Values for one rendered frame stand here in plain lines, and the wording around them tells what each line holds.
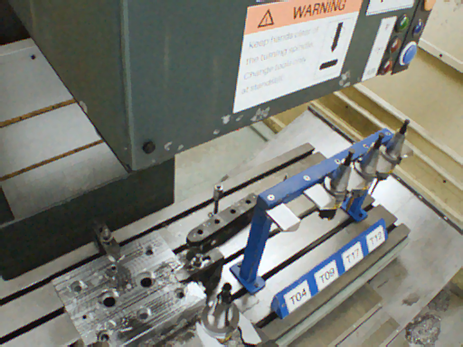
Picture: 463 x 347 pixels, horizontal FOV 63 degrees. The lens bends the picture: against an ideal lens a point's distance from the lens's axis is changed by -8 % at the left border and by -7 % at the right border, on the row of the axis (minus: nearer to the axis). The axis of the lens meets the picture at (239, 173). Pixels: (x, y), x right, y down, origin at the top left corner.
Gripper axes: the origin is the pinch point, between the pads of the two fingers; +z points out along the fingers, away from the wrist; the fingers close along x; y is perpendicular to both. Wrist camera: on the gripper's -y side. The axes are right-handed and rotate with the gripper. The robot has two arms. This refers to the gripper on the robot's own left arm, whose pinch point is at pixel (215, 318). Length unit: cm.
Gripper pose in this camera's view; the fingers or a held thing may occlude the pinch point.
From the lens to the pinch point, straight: 73.5
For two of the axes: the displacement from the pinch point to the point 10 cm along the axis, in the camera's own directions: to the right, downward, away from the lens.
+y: -1.3, 6.9, 7.1
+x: 7.8, -3.6, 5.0
